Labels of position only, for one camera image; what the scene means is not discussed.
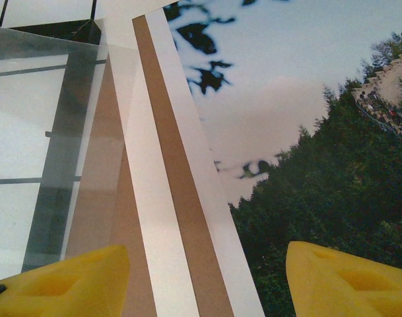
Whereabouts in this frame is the landscape photo print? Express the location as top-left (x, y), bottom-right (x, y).
top-left (147, 0), bottom-right (402, 317)

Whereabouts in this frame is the brown backing board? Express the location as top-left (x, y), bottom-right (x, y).
top-left (60, 18), bottom-right (236, 317)

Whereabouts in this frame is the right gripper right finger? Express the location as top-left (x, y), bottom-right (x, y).
top-left (285, 240), bottom-right (402, 317)

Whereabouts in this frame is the clear plastic sheet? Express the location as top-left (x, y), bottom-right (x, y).
top-left (0, 18), bottom-right (138, 275)

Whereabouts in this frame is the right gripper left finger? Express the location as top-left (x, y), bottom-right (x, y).
top-left (0, 244), bottom-right (131, 317)

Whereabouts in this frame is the black picture frame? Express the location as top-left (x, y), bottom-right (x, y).
top-left (2, 18), bottom-right (109, 265)

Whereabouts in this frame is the white mat board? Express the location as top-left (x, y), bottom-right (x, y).
top-left (94, 0), bottom-right (201, 317)

